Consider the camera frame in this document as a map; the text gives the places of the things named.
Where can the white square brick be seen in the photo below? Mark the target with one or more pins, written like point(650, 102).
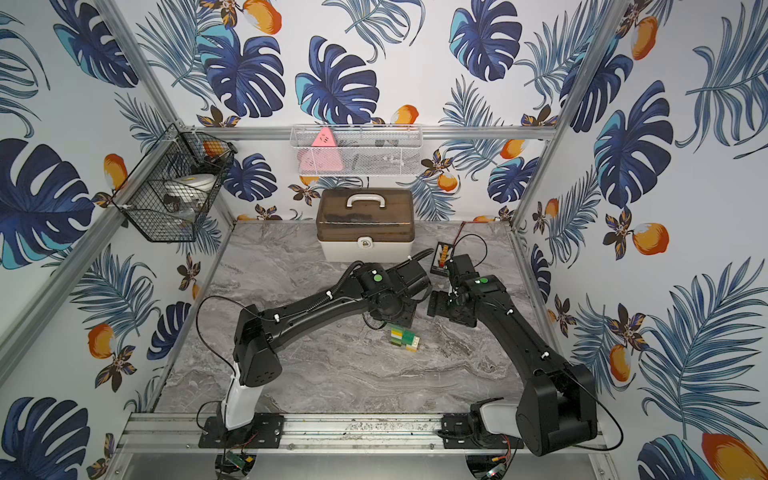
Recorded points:
point(411, 343)

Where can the brown lid storage box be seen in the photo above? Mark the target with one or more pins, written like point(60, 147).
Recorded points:
point(370, 225)

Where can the black card with arrows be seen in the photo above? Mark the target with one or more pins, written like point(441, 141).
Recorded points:
point(442, 254)

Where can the white object in basket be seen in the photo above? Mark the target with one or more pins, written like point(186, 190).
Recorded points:
point(189, 186)

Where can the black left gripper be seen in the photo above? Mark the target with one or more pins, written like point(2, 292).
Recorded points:
point(411, 279)

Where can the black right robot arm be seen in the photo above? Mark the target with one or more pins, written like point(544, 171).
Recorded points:
point(558, 406)

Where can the pink triangle sign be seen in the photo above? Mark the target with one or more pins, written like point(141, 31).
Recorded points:
point(323, 156)

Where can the white wire shelf basket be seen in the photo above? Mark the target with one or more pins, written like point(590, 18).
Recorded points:
point(368, 150)

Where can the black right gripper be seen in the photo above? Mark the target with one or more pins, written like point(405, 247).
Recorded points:
point(436, 306)

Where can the black wire basket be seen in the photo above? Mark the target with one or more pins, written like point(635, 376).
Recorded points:
point(168, 196)

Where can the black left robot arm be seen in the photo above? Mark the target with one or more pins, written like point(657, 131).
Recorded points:
point(388, 296)

